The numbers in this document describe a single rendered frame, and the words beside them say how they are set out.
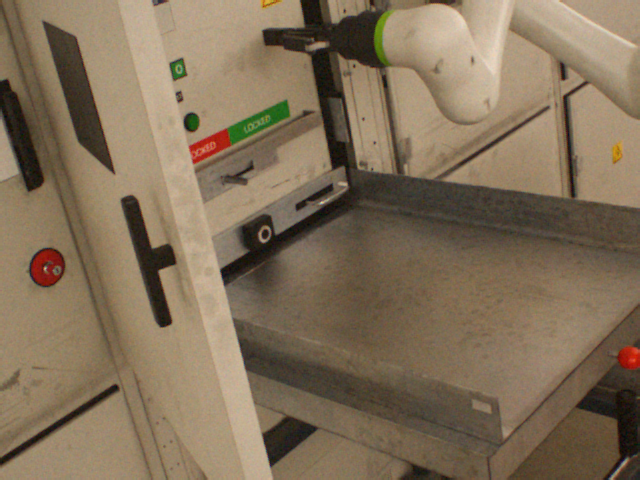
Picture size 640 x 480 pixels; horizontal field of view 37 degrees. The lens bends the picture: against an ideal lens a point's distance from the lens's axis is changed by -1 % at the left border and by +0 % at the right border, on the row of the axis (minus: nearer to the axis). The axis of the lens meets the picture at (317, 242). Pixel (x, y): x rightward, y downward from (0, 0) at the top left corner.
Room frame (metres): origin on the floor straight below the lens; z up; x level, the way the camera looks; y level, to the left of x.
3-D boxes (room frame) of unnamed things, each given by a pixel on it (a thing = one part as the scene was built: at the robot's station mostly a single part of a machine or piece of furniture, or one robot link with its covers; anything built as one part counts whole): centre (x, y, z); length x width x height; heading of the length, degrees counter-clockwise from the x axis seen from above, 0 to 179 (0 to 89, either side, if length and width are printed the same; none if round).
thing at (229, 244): (1.69, 0.13, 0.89); 0.54 x 0.05 x 0.06; 133
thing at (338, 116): (1.96, -0.03, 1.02); 0.30 x 0.08 x 0.09; 43
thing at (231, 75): (1.67, 0.12, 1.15); 0.48 x 0.01 x 0.48; 133
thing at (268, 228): (1.66, 0.10, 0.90); 0.06 x 0.03 x 0.05; 133
